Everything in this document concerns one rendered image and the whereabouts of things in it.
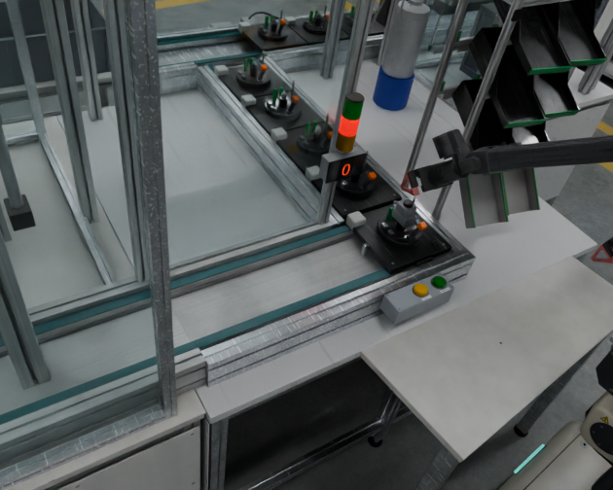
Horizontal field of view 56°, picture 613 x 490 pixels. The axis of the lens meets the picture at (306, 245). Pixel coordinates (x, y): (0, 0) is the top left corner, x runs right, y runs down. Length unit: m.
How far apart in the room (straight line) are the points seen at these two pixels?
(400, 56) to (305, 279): 1.19
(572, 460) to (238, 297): 1.40
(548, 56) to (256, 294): 1.01
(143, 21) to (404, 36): 1.80
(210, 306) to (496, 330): 0.84
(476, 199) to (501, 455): 1.17
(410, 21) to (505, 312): 1.22
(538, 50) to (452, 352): 0.85
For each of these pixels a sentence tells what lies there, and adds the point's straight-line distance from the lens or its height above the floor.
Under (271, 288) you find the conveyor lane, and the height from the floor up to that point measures 0.92.
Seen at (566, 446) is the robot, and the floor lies 0.28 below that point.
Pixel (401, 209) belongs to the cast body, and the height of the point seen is 1.07.
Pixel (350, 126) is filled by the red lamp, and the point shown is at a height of 1.34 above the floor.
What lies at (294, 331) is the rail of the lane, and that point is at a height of 0.96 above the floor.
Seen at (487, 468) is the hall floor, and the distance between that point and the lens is 2.58.
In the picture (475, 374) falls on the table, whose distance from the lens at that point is 1.67.
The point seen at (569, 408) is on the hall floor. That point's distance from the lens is 2.91.
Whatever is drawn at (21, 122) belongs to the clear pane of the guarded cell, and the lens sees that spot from 0.81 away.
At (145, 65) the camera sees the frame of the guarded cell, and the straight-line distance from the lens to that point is 0.80.
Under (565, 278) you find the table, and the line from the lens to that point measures 2.08.
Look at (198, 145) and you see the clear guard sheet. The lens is 1.37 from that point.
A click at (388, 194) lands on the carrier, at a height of 0.97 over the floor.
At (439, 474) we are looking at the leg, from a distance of 1.68.
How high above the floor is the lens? 2.14
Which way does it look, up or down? 44 degrees down
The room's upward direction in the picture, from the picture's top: 10 degrees clockwise
